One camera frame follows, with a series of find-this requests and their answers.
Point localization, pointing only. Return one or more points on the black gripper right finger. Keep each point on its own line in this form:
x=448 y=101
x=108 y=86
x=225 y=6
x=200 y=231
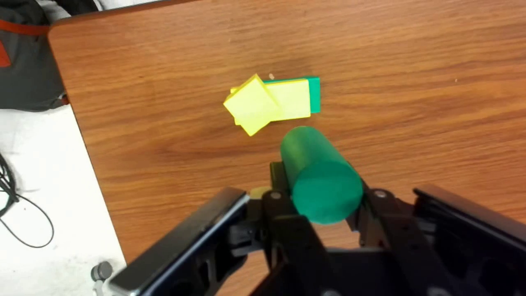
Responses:
x=396 y=247

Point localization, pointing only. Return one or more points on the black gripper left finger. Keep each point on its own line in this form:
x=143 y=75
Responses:
x=289 y=247

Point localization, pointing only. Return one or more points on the green cylinder block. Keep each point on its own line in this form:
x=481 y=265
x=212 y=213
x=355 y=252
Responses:
x=320 y=175

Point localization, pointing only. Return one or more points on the long yellow rectangular block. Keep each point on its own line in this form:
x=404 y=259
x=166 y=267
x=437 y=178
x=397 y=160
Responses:
x=292 y=99

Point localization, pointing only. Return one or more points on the small yellow square block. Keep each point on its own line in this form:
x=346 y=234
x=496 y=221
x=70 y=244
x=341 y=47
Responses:
x=251 y=104

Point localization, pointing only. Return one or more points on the flat green rectangular block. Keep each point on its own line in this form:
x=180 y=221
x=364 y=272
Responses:
x=315 y=94

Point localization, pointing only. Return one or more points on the grey caster wheel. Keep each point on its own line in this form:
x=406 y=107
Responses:
x=101 y=270

